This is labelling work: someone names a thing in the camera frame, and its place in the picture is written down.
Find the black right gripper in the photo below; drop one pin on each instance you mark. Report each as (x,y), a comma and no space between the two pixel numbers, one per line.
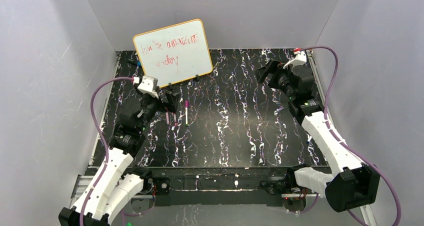
(273,77)

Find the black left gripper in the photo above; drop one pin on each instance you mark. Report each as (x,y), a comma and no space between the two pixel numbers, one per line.
(164,100)

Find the pink highlighter pen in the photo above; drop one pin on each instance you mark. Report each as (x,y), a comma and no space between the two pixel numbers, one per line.
(167,118)

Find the white pen green tip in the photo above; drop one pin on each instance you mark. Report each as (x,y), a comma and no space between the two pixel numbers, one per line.
(186,116)

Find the red gel pen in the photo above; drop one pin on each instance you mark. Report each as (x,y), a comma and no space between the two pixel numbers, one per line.
(175,118)

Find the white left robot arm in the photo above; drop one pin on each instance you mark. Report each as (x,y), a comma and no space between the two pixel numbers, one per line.
(114,184)

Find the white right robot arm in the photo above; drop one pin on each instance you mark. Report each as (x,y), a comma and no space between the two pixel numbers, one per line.
(351,182)

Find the small orange-framed whiteboard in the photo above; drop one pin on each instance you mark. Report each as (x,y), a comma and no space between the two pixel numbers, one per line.
(175,53)

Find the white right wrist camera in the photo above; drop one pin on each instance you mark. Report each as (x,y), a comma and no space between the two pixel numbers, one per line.
(300,58)

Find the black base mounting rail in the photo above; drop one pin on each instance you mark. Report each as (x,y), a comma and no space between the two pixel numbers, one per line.
(225,186)

